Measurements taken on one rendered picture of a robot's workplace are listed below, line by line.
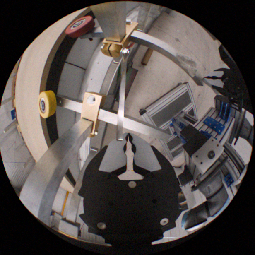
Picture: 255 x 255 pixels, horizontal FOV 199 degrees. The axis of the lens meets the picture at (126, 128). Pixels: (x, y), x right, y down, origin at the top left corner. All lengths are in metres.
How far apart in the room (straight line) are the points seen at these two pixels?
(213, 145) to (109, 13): 0.44
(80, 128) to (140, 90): 0.96
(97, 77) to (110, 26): 0.33
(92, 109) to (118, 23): 0.20
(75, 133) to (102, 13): 0.22
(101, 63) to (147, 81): 0.75
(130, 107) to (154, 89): 0.42
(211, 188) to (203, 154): 0.20
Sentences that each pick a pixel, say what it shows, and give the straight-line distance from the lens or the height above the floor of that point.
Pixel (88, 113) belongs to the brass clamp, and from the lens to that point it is 0.21.
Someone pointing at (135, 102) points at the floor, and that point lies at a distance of 1.04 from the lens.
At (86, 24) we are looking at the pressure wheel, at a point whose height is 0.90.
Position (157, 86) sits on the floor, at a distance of 1.13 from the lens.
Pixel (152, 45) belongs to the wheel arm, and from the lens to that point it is 0.24.
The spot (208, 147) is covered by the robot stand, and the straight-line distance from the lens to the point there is 0.36.
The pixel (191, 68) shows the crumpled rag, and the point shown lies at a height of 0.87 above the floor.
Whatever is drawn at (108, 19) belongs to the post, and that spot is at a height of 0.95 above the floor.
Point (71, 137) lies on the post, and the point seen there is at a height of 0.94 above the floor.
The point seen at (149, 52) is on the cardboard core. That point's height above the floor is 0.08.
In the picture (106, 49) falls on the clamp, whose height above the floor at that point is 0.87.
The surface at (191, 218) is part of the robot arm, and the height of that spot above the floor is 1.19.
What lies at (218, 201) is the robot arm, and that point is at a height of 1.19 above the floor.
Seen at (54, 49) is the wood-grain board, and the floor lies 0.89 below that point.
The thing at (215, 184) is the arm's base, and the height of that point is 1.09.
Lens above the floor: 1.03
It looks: 63 degrees down
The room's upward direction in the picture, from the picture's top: 179 degrees clockwise
